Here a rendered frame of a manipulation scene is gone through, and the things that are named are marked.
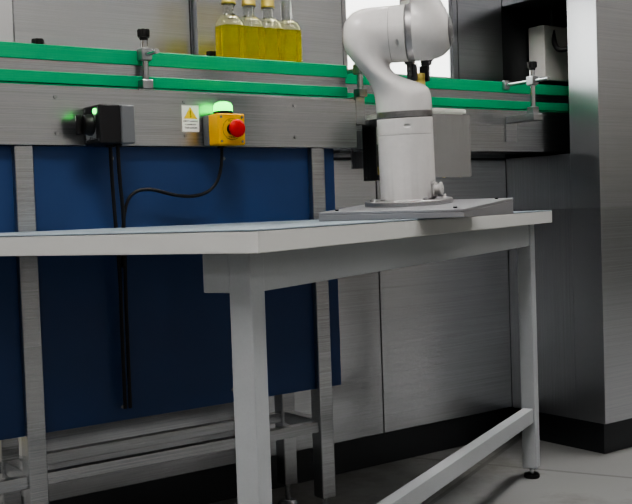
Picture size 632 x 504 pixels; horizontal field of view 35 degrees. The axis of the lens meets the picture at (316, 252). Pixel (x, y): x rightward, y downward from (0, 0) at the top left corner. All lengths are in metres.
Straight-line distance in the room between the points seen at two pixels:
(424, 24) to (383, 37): 0.09
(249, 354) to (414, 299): 1.62
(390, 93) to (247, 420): 0.87
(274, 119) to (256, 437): 1.07
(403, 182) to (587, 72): 1.16
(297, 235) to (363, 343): 1.46
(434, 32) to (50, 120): 0.81
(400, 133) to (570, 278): 1.21
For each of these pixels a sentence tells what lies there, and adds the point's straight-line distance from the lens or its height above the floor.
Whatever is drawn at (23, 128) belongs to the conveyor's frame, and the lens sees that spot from 2.15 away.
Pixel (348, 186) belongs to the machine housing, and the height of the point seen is 0.84.
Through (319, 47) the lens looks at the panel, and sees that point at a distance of 2.88.
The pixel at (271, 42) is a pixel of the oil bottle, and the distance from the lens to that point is 2.61.
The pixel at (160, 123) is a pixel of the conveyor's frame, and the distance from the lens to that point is 2.28.
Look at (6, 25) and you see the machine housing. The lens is 2.55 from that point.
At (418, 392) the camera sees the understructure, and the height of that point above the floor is 0.20.
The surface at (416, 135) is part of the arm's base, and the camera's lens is 2.15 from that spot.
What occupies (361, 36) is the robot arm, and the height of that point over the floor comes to 1.13.
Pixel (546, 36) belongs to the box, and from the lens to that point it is 3.47.
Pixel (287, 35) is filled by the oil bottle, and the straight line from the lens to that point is 2.64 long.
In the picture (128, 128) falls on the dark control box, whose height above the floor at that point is 0.96.
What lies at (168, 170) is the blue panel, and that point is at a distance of 2.30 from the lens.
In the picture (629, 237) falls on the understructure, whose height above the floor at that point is 0.66.
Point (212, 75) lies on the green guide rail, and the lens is 2.38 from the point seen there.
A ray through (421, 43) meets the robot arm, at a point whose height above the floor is 1.11.
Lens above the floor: 0.78
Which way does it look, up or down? 2 degrees down
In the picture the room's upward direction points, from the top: 2 degrees counter-clockwise
